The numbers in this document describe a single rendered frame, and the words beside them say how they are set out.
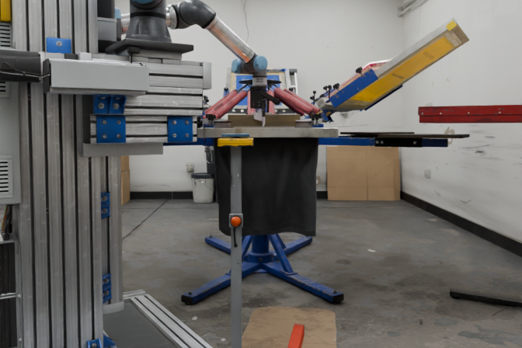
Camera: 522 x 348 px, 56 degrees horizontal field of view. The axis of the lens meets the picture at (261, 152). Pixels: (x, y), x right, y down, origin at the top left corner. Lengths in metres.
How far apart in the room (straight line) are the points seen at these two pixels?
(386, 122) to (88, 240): 5.64
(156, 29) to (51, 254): 0.80
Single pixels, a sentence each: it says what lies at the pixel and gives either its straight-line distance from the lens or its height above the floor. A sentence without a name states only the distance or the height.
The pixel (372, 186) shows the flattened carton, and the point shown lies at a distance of 6.84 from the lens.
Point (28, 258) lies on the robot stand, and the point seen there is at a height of 0.58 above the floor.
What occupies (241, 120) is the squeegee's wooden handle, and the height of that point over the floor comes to 1.03.
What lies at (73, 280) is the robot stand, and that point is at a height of 0.49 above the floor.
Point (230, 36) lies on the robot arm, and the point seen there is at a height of 1.42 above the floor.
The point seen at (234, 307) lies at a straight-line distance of 1.93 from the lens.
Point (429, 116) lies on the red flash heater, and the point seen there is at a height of 1.05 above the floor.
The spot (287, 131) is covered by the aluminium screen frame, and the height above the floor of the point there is 0.98.
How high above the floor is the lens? 1.00
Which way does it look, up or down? 3 degrees down
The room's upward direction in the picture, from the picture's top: straight up
